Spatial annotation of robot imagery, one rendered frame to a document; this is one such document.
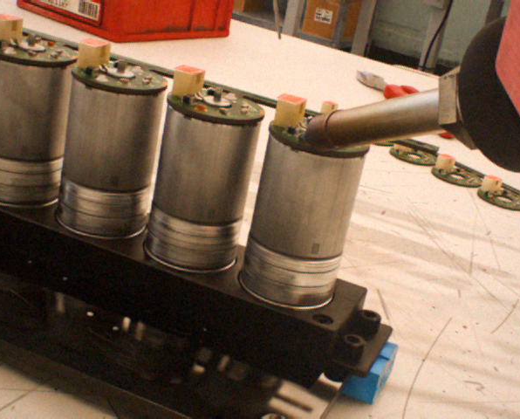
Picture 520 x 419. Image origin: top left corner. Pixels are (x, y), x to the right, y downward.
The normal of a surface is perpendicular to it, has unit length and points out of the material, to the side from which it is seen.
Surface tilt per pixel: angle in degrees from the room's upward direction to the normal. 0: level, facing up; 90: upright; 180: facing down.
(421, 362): 0
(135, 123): 90
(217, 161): 90
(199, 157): 90
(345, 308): 0
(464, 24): 90
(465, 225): 0
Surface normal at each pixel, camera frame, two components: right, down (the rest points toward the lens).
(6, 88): -0.26, 0.31
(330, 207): 0.42, 0.40
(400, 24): -0.50, 0.23
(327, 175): 0.18, 0.39
